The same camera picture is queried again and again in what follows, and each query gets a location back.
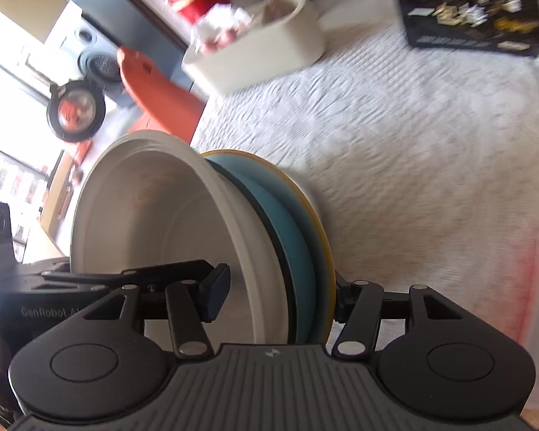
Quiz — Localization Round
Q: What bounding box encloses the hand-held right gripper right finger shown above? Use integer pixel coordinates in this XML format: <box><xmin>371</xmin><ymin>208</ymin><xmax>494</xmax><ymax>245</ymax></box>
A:
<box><xmin>333</xmin><ymin>270</ymin><xmax>461</xmax><ymax>360</ymax></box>

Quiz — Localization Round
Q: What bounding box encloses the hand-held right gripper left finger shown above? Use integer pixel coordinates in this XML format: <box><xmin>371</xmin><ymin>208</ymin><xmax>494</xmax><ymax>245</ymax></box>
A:
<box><xmin>85</xmin><ymin>264</ymin><xmax>231</xmax><ymax>359</ymax></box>

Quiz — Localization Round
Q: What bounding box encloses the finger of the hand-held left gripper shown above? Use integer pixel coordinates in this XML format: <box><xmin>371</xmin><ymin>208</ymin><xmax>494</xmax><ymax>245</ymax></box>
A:
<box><xmin>18</xmin><ymin>259</ymin><xmax>218</xmax><ymax>298</ymax></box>

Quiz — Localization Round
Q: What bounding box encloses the white bowl with yellow rim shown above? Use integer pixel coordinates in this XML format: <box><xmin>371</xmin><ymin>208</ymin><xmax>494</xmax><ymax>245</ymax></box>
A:
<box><xmin>201</xmin><ymin>149</ymin><xmax>337</xmax><ymax>344</ymax></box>

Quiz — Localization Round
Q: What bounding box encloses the white bowl with orange label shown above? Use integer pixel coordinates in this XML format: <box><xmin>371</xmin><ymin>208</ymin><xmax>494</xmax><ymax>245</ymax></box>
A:
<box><xmin>70</xmin><ymin>130</ymin><xmax>292</xmax><ymax>346</ymax></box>

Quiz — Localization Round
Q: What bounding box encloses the blue enamel bowl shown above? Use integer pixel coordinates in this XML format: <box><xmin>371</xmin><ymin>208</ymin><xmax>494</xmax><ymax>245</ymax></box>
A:
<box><xmin>205</xmin><ymin>155</ymin><xmax>317</xmax><ymax>344</ymax></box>

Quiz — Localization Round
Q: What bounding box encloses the white lace tablecloth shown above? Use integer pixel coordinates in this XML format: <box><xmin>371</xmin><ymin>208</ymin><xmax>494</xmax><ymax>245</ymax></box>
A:
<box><xmin>191</xmin><ymin>0</ymin><xmax>539</xmax><ymax>414</ymax></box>

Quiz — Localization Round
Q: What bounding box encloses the black round object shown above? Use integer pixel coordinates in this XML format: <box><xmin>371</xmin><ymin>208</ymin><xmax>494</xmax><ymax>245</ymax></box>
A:
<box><xmin>46</xmin><ymin>80</ymin><xmax>106</xmax><ymax>143</ymax></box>

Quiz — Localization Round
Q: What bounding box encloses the orange chair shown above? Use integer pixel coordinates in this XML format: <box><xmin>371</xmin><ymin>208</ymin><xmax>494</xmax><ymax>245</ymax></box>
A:
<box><xmin>117</xmin><ymin>46</ymin><xmax>206</xmax><ymax>144</ymax></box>

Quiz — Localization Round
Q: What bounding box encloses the grey appliance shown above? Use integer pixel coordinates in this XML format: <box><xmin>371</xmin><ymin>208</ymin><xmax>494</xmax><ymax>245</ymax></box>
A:
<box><xmin>74</xmin><ymin>27</ymin><xmax>138</xmax><ymax>108</ymax></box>

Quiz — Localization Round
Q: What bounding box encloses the cream oval container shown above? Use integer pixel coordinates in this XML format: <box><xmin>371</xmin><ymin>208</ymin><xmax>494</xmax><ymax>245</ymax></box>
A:
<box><xmin>181</xmin><ymin>0</ymin><xmax>328</xmax><ymax>96</ymax></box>

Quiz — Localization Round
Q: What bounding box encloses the clear plastic bag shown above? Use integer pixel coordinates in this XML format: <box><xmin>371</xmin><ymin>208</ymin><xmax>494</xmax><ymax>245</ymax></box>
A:
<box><xmin>191</xmin><ymin>2</ymin><xmax>253</xmax><ymax>55</ymax></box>

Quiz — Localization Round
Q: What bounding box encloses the black printed box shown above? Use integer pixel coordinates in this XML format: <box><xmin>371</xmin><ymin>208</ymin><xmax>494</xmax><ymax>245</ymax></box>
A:
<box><xmin>391</xmin><ymin>0</ymin><xmax>539</xmax><ymax>57</ymax></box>

